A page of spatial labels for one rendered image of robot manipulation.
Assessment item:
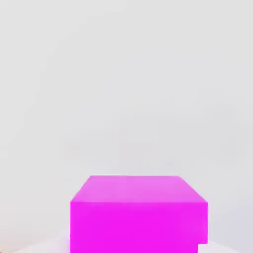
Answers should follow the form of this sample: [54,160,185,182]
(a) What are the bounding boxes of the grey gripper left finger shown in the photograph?
[13,231,71,253]

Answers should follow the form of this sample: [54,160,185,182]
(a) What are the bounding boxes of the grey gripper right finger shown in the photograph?
[197,242,243,253]

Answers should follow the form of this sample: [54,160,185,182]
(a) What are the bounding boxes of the small magenta cube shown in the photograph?
[70,175,209,253]

